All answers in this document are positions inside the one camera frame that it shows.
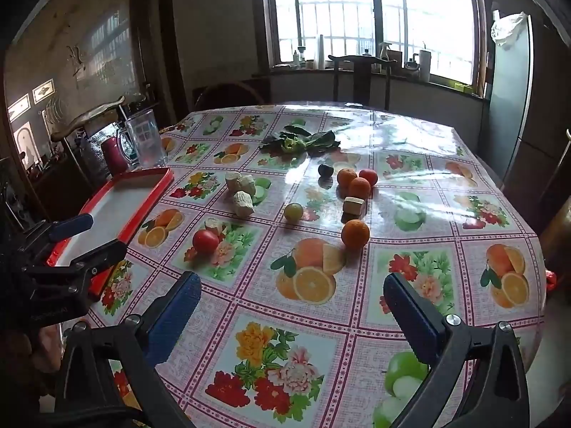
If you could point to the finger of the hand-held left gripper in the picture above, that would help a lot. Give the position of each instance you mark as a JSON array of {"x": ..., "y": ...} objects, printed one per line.
[
  {"x": 71, "y": 226},
  {"x": 105, "y": 253}
]

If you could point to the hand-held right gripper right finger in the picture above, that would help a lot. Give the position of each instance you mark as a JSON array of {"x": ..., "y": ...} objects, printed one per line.
[{"x": 415, "y": 316}]

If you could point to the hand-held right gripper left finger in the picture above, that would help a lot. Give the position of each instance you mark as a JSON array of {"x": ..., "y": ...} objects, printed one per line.
[{"x": 176, "y": 316}]

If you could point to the red rimmed white tray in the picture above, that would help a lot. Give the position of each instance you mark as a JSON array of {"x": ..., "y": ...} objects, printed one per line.
[{"x": 120, "y": 200}]

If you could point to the large orange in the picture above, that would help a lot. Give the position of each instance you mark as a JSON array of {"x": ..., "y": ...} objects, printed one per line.
[{"x": 355, "y": 234}]

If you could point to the beige cube block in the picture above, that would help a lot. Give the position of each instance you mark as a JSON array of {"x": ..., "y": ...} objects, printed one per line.
[{"x": 353, "y": 207}]

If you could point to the beige cylindrical chunk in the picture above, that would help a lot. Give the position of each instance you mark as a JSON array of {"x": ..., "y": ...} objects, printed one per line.
[
  {"x": 247, "y": 184},
  {"x": 214, "y": 224},
  {"x": 243, "y": 203},
  {"x": 232, "y": 181}
]

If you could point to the dark wooden sideboard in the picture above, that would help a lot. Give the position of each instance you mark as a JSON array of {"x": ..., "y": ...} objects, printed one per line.
[{"x": 58, "y": 183}]

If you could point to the large red tomato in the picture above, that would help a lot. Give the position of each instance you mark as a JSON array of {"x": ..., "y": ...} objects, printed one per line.
[{"x": 205, "y": 240}]

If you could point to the red thermos flask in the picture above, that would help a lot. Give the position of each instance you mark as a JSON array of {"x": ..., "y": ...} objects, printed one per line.
[{"x": 113, "y": 156}]

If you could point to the clear glass mug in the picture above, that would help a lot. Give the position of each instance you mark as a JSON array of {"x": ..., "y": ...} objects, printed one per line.
[{"x": 145, "y": 138}]

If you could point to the small orange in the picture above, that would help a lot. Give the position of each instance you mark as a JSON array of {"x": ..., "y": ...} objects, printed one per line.
[
  {"x": 359, "y": 188},
  {"x": 346, "y": 176}
]

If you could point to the small red tomato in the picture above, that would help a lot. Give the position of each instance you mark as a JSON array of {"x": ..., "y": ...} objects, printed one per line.
[{"x": 370, "y": 176}]

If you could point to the small green fruit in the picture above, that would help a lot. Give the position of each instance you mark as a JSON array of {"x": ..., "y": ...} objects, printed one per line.
[{"x": 293, "y": 212}]

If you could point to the dark purple plum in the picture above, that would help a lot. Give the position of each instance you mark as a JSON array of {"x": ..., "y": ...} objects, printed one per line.
[{"x": 325, "y": 170}]

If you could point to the round back wooden chair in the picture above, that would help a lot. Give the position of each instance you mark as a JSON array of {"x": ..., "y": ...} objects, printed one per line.
[{"x": 227, "y": 93}]

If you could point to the leafy green vegetable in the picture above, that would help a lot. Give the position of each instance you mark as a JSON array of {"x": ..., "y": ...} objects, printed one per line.
[{"x": 312, "y": 140}]

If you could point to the small green box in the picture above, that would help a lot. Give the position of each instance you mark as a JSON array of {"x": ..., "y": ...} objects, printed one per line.
[{"x": 461, "y": 87}]

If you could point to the grey refrigerator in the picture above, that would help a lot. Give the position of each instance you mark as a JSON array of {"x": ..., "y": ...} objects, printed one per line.
[{"x": 508, "y": 98}]

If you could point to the dark wooden chair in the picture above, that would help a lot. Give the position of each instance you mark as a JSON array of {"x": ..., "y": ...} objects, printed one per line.
[{"x": 361, "y": 80}]

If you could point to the white jug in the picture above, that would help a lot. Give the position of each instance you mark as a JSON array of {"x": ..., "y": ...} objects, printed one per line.
[{"x": 424, "y": 66}]

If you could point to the spray bottle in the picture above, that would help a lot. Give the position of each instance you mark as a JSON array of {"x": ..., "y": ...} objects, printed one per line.
[{"x": 384, "y": 51}]

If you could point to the white roll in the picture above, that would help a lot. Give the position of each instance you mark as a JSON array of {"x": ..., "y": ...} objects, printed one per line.
[{"x": 319, "y": 52}]

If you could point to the white plastic bag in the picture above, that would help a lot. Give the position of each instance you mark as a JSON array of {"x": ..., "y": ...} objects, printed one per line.
[{"x": 508, "y": 29}]

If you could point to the barred window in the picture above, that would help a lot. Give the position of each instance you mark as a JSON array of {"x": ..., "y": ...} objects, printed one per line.
[{"x": 339, "y": 9}]

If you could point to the brass rail glossy chair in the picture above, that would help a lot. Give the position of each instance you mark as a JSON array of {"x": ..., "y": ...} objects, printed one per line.
[{"x": 89, "y": 142}]

